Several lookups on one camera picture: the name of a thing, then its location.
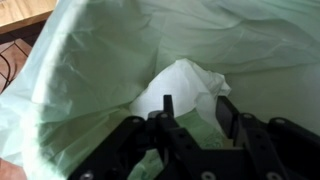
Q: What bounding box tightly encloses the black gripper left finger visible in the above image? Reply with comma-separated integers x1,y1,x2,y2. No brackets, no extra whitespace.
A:
68,95,178,180

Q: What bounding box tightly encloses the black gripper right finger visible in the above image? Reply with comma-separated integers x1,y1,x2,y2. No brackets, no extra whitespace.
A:
216,96,320,180

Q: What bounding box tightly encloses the white paper towel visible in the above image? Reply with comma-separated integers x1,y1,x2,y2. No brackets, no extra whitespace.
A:
129,59,231,132

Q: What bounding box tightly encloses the light green bin liner bag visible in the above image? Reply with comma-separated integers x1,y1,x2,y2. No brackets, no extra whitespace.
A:
0,0,320,180

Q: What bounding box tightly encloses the wooden side table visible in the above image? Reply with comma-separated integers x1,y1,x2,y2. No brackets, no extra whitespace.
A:
0,0,59,34

